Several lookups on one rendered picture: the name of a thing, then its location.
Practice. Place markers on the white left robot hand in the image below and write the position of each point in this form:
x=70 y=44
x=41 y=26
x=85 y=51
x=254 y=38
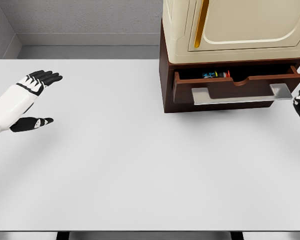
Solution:
x=13 y=102

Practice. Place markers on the brown wooden drawer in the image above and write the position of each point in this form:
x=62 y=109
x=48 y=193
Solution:
x=240 y=91

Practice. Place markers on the brown wooden drawer cabinet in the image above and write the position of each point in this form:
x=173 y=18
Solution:
x=168 y=90

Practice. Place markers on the cream rounded cabinet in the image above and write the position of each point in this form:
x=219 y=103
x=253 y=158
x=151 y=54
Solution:
x=240 y=22

